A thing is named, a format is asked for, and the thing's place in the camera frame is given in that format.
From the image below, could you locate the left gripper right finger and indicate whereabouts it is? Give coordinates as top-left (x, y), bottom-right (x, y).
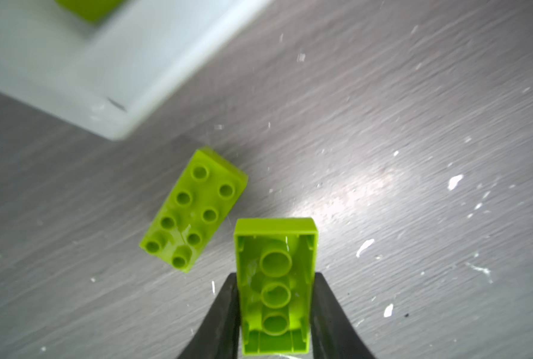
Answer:
top-left (310, 272), bottom-right (376, 359)

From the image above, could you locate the green lego brick bottom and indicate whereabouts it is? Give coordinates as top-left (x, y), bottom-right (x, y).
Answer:
top-left (139, 147), bottom-right (249, 273)

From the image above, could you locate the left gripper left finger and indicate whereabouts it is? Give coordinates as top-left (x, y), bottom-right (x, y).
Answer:
top-left (178, 273), bottom-right (240, 359)

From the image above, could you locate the green lego brick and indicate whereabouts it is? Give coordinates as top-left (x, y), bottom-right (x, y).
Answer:
top-left (234, 218), bottom-right (319, 356)
top-left (139, 147), bottom-right (249, 273)
top-left (56, 0), bottom-right (125, 23)

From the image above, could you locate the white three-compartment bin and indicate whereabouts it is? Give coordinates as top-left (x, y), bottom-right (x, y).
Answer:
top-left (0, 1), bottom-right (267, 140)

